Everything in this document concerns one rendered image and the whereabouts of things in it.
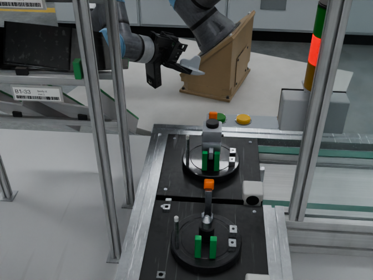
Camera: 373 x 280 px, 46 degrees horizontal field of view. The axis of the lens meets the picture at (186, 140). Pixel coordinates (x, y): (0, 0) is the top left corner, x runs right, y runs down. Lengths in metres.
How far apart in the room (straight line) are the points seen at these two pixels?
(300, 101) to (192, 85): 0.78
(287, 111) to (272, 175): 0.34
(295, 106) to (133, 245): 0.42
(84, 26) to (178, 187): 0.47
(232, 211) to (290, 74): 0.91
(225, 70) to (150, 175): 0.55
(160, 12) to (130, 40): 3.00
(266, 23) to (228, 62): 2.68
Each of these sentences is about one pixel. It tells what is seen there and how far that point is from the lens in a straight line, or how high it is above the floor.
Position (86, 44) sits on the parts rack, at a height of 1.37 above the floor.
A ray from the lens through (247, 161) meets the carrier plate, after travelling 1.10.
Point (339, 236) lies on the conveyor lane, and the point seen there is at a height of 0.92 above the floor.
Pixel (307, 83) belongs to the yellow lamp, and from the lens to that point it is 0.82.
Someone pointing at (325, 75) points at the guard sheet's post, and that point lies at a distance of 0.79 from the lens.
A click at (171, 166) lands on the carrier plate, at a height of 0.97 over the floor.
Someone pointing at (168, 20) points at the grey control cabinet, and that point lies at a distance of 4.17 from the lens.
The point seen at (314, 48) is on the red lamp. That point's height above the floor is 1.34.
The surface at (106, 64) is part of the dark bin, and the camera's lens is 0.92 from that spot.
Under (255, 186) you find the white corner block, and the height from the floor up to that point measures 0.99.
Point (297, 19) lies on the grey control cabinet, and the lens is 4.16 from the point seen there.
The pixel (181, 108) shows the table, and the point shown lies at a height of 0.86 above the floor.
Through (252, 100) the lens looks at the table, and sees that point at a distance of 1.57.
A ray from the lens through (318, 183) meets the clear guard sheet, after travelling 0.94.
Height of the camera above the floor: 1.65
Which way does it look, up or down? 36 degrees down
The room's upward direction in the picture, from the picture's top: straight up
